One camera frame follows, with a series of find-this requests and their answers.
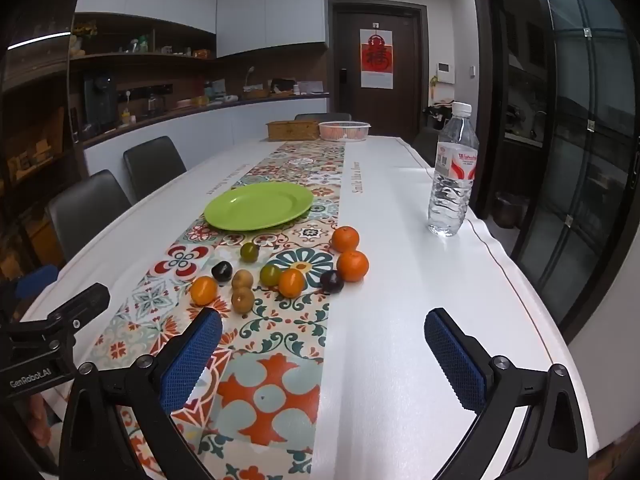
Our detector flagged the brown bucket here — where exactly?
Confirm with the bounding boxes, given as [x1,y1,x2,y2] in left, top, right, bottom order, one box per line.
[494,192,530,230]

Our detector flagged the white upper cabinets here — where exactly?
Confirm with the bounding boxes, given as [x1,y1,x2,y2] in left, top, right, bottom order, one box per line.
[75,0,328,58]

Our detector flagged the white sideboard cabinet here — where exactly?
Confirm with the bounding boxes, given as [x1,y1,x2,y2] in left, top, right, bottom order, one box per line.
[82,92,331,176]

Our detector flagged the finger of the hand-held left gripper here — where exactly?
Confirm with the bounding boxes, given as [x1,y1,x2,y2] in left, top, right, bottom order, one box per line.
[46,282,111,333]
[14,265,60,302]

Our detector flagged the green plate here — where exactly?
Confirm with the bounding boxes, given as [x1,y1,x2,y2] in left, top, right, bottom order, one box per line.
[204,182,314,232]

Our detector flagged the floral patterned table runner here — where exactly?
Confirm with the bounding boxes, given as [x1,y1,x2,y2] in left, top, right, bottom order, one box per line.
[82,139,348,480]

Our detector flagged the glass sliding door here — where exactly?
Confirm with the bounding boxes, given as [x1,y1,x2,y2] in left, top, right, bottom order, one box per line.
[472,0,640,331]

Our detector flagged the wooden wall shelf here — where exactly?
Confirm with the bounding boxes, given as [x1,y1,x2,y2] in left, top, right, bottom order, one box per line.
[67,12,218,63]

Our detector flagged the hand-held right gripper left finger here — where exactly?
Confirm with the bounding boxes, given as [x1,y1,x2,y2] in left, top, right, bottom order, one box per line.
[59,306,223,480]

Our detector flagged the black water dispenser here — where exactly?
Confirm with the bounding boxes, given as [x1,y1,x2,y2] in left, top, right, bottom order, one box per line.
[82,72,118,136]

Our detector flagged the grey dining chair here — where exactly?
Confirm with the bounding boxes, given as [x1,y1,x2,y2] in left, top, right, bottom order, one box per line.
[123,136,187,203]
[47,170,133,263]

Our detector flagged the red wall calendar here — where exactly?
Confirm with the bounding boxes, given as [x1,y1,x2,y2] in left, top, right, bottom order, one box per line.
[360,29,395,89]

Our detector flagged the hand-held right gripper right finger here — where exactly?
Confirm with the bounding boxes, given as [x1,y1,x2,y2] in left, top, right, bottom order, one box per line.
[424,307,588,480]

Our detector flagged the dark wooden door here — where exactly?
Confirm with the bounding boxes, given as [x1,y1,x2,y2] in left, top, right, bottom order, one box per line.
[327,0,427,143]

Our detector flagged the small orange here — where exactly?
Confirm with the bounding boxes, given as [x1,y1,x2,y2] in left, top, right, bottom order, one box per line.
[190,276,219,307]
[278,268,305,299]

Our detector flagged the large orange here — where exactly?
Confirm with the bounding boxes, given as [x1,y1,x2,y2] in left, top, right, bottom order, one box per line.
[332,226,361,253]
[337,250,370,283]

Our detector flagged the clear plastic water bottle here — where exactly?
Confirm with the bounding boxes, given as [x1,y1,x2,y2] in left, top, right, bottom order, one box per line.
[427,101,481,237]

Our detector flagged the pile of clothes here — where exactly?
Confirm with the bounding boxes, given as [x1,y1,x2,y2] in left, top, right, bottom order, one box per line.
[425,101,456,128]

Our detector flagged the brown woven box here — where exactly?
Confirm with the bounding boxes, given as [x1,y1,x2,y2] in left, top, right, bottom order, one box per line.
[265,120,321,141]

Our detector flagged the person's left hand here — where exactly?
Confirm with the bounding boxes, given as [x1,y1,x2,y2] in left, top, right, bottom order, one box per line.
[22,394,53,448]

